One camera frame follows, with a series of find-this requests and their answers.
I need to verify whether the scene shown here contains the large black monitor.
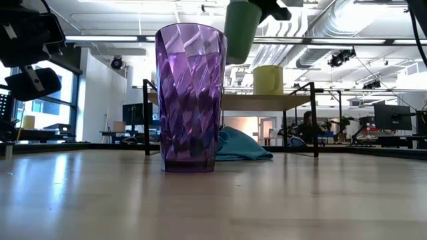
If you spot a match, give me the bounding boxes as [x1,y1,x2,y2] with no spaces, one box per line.
[373,103,413,131]

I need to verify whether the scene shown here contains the yellow box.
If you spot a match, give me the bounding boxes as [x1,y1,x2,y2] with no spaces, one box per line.
[22,115,36,130]

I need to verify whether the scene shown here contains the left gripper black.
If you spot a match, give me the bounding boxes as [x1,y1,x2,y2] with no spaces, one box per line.
[0,0,66,102]

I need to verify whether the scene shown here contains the blue cloth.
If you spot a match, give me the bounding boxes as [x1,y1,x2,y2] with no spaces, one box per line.
[216,125,274,162]

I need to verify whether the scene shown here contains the yellow mug with handle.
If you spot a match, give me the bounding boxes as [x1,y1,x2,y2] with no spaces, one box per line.
[252,65,284,96]

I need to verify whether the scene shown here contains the small black monitor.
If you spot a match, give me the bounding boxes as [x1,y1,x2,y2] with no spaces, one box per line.
[122,103,153,126]

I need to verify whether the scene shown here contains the person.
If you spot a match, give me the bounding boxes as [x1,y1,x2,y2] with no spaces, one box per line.
[298,111,323,145]

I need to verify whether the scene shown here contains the silver ceiling duct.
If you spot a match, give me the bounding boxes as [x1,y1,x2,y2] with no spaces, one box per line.
[293,0,360,69]

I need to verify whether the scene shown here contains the purple faceted plastic cup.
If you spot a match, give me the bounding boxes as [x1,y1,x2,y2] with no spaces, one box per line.
[155,22,228,174]

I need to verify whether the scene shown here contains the wooden shelf with black legs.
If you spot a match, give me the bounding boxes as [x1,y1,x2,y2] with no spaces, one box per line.
[142,79,324,158]

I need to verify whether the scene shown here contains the black ceiling camera rig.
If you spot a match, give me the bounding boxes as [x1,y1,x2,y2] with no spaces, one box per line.
[328,46,357,68]

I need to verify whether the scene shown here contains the green plastic cup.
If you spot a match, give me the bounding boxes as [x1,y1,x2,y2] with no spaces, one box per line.
[224,0,263,66]

